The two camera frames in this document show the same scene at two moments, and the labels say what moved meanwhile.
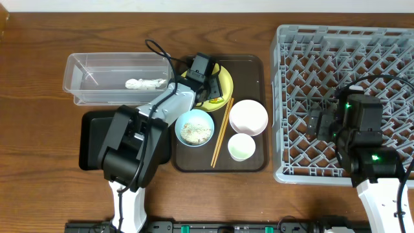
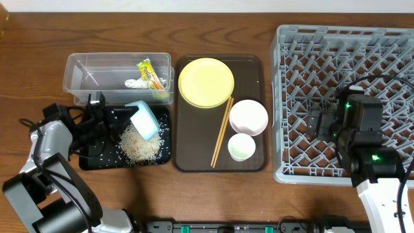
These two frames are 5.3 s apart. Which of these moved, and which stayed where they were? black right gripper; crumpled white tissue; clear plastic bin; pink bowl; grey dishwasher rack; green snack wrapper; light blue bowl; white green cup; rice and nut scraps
Moved: green snack wrapper; rice and nut scraps; light blue bowl
Stayed: white green cup; grey dishwasher rack; crumpled white tissue; black right gripper; pink bowl; clear plastic bin
